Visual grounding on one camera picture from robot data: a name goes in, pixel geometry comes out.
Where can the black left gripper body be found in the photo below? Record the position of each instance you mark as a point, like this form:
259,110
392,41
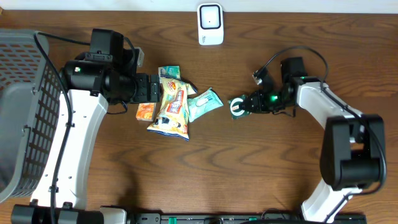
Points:
148,88

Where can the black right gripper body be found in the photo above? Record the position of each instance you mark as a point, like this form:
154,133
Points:
265,100

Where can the orange tissue pack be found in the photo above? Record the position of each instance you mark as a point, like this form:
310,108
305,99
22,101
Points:
146,111

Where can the yellow snack bag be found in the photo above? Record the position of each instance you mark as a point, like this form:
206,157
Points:
172,119

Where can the teal wet wipes pack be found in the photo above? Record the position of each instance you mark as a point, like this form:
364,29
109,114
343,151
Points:
203,103

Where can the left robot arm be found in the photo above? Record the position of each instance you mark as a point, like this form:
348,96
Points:
89,84

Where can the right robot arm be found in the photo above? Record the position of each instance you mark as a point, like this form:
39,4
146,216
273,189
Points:
353,150

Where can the white barcode scanner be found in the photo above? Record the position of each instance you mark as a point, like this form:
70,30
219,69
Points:
210,24

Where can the grey plastic shopping basket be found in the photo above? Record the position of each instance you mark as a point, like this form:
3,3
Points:
29,113

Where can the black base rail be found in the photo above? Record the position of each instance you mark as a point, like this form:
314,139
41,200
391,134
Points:
270,217

